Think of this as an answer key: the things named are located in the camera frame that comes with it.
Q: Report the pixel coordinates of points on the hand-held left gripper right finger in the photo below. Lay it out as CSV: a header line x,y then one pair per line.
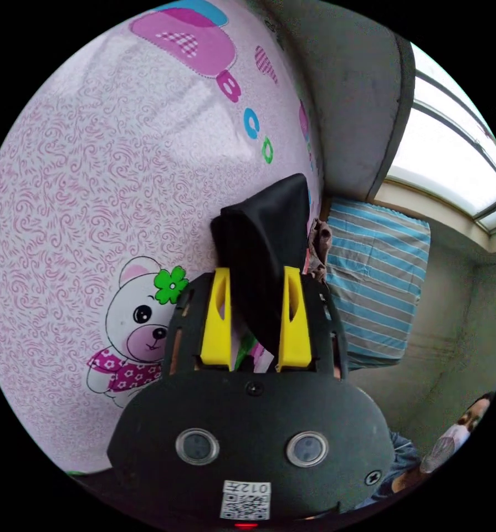
x,y
294,332

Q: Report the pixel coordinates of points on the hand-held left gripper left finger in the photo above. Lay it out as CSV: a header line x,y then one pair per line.
x,y
217,332

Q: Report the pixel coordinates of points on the black pants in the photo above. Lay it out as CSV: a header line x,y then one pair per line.
x,y
264,257

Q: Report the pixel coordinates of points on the pile of clothes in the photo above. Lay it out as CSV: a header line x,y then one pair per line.
x,y
319,249

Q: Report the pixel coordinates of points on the blue striped pillow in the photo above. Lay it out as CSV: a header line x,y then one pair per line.
x,y
376,282

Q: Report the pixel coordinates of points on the person's body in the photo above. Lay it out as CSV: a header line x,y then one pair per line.
x,y
439,449

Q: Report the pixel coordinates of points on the bed with pink printed sheet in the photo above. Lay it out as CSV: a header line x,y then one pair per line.
x,y
85,187

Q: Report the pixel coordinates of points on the grey headboard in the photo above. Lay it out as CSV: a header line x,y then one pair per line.
x,y
351,104

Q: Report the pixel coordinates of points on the window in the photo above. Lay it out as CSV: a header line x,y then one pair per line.
x,y
447,145

